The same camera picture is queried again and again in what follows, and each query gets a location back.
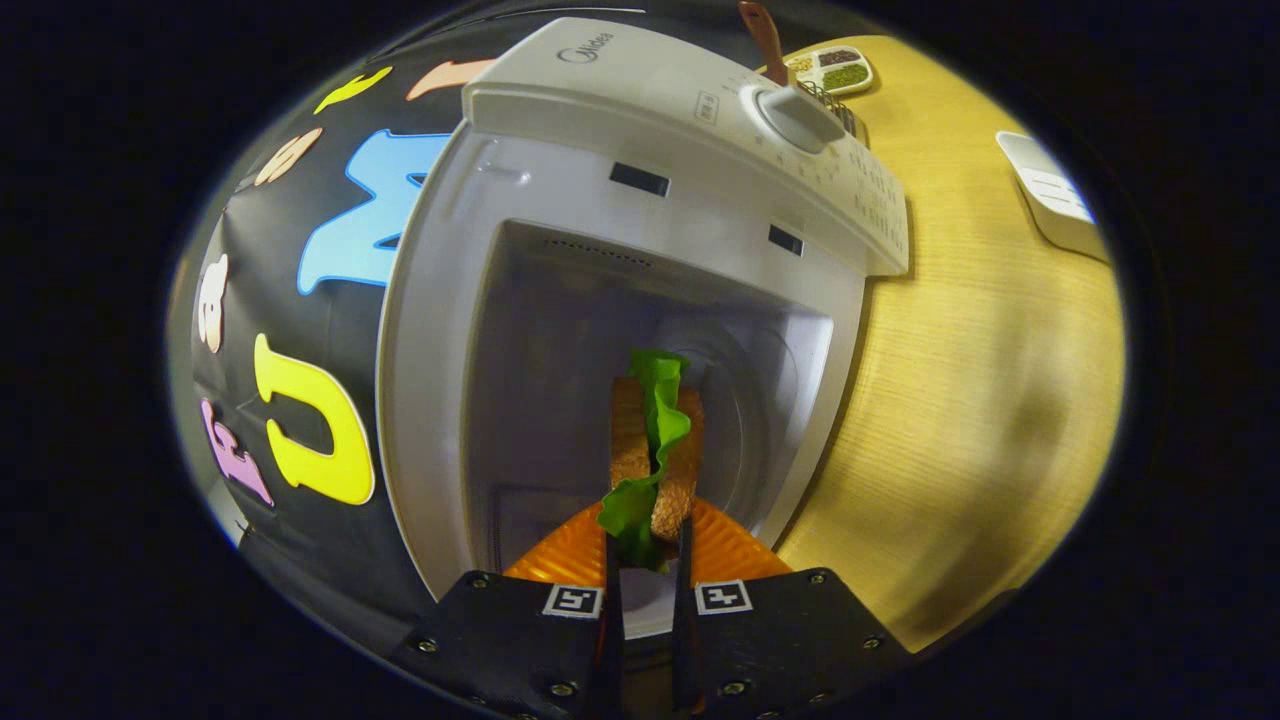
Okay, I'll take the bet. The white divided bean dish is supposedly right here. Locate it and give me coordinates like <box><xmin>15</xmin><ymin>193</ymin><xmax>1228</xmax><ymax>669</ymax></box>
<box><xmin>785</xmin><ymin>46</ymin><xmax>874</xmax><ymax>98</ymax></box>

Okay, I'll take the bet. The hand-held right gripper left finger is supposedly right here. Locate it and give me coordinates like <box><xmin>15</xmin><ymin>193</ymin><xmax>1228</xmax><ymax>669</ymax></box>
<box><xmin>390</xmin><ymin>500</ymin><xmax>626</xmax><ymax>719</ymax></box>

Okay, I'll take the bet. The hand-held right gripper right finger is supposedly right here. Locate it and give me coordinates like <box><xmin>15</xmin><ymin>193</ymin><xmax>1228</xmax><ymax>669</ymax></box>
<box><xmin>670</xmin><ymin>497</ymin><xmax>911</xmax><ymax>719</ymax></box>

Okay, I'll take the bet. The white microwave oven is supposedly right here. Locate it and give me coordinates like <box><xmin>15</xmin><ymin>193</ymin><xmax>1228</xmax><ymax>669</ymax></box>
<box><xmin>377</xmin><ymin>17</ymin><xmax>911</xmax><ymax>641</ymax></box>

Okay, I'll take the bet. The lettuce bread sandwich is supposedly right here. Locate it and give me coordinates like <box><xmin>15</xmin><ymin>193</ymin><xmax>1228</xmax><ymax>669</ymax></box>
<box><xmin>597</xmin><ymin>348</ymin><xmax>706</xmax><ymax>571</ymax></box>

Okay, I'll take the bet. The white rectangular tray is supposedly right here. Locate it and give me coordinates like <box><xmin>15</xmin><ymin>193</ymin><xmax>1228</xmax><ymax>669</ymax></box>
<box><xmin>997</xmin><ymin>131</ymin><xmax>1111</xmax><ymax>263</ymax></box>

